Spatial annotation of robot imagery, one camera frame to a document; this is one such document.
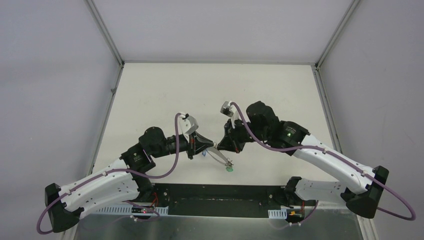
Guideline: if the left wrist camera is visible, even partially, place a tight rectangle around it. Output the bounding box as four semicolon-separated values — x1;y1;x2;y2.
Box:
177;113;199;139

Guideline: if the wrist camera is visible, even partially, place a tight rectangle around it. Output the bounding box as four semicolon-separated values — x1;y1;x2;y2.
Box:
220;101;240;129
177;113;199;139

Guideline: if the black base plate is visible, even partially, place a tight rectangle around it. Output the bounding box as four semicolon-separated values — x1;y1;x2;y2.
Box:
120;182;317;220

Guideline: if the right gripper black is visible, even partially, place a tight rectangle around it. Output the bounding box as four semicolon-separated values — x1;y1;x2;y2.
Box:
217;116;269;154

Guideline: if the keyring with keys bunch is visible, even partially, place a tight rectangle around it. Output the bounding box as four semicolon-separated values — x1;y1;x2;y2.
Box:
201;144;234;173

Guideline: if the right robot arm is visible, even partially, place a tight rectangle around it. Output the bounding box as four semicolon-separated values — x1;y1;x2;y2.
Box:
217;101;389;219

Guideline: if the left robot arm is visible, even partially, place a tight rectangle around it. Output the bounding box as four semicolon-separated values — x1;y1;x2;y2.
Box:
36;126;214;235

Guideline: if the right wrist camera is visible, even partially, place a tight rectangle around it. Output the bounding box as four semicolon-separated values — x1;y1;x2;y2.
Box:
220;101;240;129

